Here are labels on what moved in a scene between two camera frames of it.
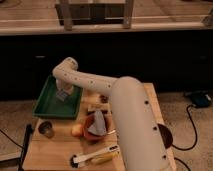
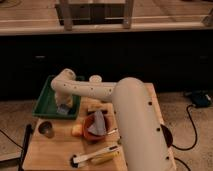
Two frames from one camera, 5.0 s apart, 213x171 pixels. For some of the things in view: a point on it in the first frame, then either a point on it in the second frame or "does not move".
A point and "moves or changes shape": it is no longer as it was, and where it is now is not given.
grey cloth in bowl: [98, 126] does not move
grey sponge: [61, 95] moves or changes shape
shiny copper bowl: [166, 136] does not move
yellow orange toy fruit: [76, 130] does not move
